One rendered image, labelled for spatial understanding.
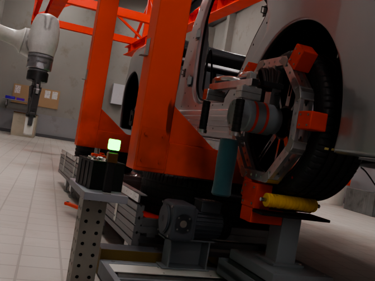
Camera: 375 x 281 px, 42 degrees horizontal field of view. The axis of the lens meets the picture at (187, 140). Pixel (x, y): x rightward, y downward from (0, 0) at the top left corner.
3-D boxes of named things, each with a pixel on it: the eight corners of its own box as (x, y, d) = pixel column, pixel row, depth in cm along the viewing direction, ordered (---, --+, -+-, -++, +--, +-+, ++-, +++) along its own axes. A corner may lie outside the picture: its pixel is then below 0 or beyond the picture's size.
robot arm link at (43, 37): (58, 56, 178) (53, 62, 191) (65, 14, 179) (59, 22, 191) (27, 49, 174) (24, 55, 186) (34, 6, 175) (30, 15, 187)
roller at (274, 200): (322, 214, 213) (324, 200, 213) (262, 207, 202) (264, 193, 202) (314, 211, 218) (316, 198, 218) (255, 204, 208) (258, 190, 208)
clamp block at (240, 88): (260, 101, 194) (263, 87, 194) (240, 96, 191) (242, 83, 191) (254, 101, 199) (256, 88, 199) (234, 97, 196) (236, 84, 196)
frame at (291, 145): (299, 190, 194) (322, 53, 194) (285, 188, 192) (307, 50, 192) (238, 174, 245) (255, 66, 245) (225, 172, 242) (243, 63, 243)
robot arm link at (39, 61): (30, 51, 175) (27, 67, 175) (56, 57, 179) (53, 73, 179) (26, 54, 183) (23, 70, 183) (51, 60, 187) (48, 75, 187)
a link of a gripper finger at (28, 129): (34, 116, 180) (34, 116, 180) (31, 135, 180) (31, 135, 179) (26, 115, 179) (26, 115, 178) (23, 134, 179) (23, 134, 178)
